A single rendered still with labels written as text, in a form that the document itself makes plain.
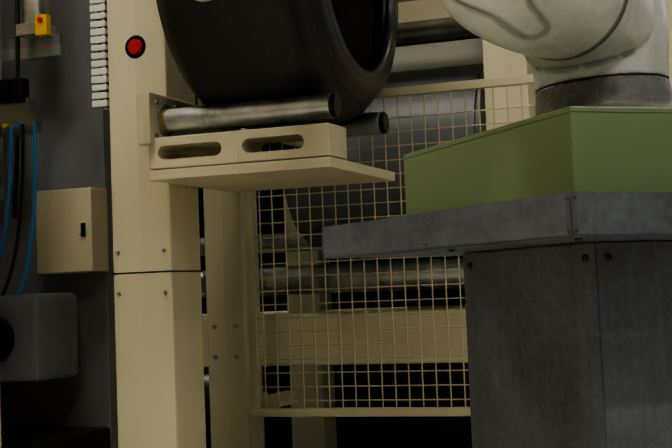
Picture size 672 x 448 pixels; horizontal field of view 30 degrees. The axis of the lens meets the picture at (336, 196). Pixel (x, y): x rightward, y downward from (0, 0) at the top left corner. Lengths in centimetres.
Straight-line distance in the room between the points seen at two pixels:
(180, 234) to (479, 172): 118
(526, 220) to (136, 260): 137
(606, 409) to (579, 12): 40
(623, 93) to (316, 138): 89
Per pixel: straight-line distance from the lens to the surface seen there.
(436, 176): 144
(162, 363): 243
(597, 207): 115
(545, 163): 126
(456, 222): 128
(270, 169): 223
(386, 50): 253
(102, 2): 256
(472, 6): 124
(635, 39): 143
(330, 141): 219
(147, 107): 233
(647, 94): 143
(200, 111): 232
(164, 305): 242
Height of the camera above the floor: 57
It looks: 4 degrees up
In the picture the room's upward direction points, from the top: 2 degrees counter-clockwise
